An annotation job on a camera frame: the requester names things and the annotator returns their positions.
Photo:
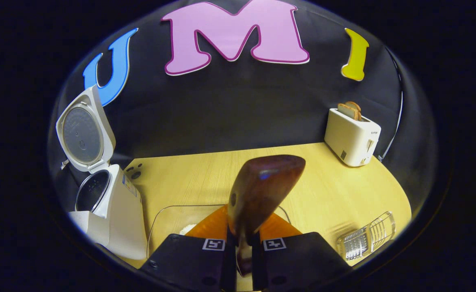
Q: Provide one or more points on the white toaster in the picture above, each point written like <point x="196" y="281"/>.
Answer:
<point x="351" y="140"/>

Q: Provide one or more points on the black backdrop cloth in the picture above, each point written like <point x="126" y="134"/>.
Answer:
<point x="229" y="109"/>

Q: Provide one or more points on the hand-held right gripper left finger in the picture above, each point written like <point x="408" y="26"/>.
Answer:
<point x="227" y="271"/>

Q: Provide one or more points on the brown wooden spoon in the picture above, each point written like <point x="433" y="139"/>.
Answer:
<point x="262" y="186"/>

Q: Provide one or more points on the clear plastic container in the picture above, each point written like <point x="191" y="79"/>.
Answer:
<point x="169" y="219"/>

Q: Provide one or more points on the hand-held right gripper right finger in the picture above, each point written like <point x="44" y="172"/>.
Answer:
<point x="258" y="267"/>

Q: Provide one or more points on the white rice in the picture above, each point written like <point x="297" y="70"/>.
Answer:
<point x="188" y="230"/>

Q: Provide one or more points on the white rice cooker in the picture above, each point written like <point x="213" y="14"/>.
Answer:
<point x="120" y="219"/>

